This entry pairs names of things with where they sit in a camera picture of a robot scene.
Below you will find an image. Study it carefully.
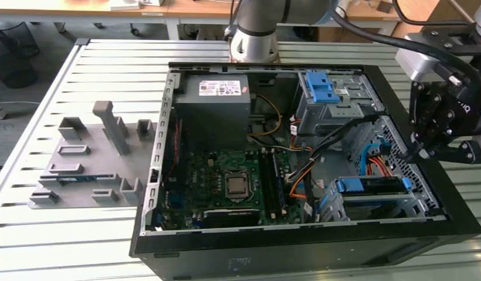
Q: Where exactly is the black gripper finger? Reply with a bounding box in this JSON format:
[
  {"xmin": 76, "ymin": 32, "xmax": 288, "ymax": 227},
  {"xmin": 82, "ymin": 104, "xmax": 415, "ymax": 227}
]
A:
[
  {"xmin": 403, "ymin": 81, "xmax": 460, "ymax": 161},
  {"xmin": 408, "ymin": 139, "xmax": 481, "ymax": 164}
]

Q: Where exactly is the red orange power wire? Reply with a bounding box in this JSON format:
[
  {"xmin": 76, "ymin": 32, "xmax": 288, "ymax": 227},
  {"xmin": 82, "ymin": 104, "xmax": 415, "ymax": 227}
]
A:
[{"xmin": 368, "ymin": 156, "xmax": 397, "ymax": 178}]

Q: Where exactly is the hard disk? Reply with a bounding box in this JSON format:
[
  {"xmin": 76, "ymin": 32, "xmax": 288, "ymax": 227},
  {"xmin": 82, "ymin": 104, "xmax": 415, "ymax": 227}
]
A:
[{"xmin": 335, "ymin": 176, "xmax": 415, "ymax": 196}]

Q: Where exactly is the grey metal disk bay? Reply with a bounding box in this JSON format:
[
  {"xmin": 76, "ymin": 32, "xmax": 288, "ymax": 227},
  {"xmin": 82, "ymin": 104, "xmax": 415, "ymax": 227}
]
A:
[{"xmin": 320, "ymin": 175, "xmax": 438, "ymax": 222}]

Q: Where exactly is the metal optical drive cage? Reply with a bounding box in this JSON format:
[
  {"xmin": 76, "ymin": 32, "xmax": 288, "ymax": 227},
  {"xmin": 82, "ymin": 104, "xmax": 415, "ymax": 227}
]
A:
[{"xmin": 295, "ymin": 70, "xmax": 387, "ymax": 137}]

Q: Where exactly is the blue plastic drive latch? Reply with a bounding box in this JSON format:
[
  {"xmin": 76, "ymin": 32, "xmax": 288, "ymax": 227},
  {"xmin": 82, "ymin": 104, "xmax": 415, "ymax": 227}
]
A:
[{"xmin": 305, "ymin": 71, "xmax": 341, "ymax": 103}]

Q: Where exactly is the brown wooden cabinet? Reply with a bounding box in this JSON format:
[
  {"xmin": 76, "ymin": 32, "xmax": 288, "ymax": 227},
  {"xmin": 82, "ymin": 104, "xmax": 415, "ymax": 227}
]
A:
[{"xmin": 415, "ymin": 0, "xmax": 479, "ymax": 39}]

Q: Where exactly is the black RAM slot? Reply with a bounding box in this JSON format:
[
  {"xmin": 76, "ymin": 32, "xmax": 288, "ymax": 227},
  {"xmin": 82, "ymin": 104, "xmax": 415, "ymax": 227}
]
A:
[{"xmin": 260, "ymin": 149, "xmax": 280, "ymax": 219}]

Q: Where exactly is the silver CPU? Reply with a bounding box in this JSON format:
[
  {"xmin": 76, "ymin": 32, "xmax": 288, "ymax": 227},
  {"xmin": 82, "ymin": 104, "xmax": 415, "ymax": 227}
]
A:
[{"xmin": 228, "ymin": 176, "xmax": 249, "ymax": 194}]

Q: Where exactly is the grey power supply unit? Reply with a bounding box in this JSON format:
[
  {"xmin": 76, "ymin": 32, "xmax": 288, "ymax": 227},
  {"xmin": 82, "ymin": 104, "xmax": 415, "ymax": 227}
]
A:
[{"xmin": 173, "ymin": 74, "xmax": 252, "ymax": 152}]

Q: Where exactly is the CPU socket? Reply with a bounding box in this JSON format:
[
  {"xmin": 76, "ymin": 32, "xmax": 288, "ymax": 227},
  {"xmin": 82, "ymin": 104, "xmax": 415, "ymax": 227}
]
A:
[{"xmin": 224, "ymin": 169, "xmax": 253, "ymax": 203}]

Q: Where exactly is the green motherboard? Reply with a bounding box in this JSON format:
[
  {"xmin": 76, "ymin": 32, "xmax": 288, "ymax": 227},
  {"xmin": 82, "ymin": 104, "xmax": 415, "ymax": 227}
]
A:
[{"xmin": 164, "ymin": 148, "xmax": 304, "ymax": 231}]

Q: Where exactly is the black graphics card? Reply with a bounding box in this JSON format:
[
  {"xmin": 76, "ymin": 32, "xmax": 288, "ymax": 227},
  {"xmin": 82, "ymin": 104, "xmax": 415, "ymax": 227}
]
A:
[{"xmin": 204, "ymin": 207, "xmax": 261, "ymax": 228}]

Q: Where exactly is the black open PC case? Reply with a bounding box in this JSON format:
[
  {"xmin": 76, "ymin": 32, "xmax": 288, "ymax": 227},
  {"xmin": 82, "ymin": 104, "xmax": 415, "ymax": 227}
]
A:
[{"xmin": 130, "ymin": 61, "xmax": 481, "ymax": 281}]

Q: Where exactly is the white flat box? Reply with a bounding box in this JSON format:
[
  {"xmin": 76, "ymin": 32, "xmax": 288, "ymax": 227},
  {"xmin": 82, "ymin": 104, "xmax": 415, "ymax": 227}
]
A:
[{"xmin": 109, "ymin": 0, "xmax": 142, "ymax": 11}]

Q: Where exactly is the grey plastic parts rack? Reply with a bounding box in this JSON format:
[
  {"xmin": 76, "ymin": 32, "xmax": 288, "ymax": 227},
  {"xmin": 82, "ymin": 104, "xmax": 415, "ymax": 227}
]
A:
[{"xmin": 28, "ymin": 100, "xmax": 160, "ymax": 210}]

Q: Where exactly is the black mesh wastebasket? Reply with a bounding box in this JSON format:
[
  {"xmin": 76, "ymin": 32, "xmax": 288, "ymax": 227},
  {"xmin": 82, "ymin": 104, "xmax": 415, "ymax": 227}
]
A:
[{"xmin": 0, "ymin": 22, "xmax": 41, "ymax": 89}]

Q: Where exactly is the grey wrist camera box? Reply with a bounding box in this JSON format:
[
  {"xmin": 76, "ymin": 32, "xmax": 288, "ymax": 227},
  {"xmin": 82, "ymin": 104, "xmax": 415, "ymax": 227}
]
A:
[{"xmin": 395, "ymin": 32, "xmax": 452, "ymax": 83}]

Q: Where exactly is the blue data wire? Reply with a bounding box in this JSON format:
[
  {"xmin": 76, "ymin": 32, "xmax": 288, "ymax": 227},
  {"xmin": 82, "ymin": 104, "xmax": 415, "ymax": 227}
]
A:
[{"xmin": 359, "ymin": 139, "xmax": 388, "ymax": 177}]

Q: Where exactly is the black flat cable bundle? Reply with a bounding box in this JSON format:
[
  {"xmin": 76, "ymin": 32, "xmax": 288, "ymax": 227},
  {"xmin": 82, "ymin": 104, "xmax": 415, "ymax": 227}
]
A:
[{"xmin": 287, "ymin": 115, "xmax": 383, "ymax": 182}]

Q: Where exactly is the yellow wire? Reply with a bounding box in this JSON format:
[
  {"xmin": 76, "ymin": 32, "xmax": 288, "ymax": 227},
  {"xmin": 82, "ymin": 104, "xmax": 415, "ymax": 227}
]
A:
[{"xmin": 249, "ymin": 93, "xmax": 284, "ymax": 137}]

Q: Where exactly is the wooden desk white frame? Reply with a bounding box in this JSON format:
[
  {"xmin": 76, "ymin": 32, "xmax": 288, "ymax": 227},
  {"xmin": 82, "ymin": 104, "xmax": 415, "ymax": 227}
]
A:
[{"xmin": 0, "ymin": 0, "xmax": 407, "ymax": 44}]

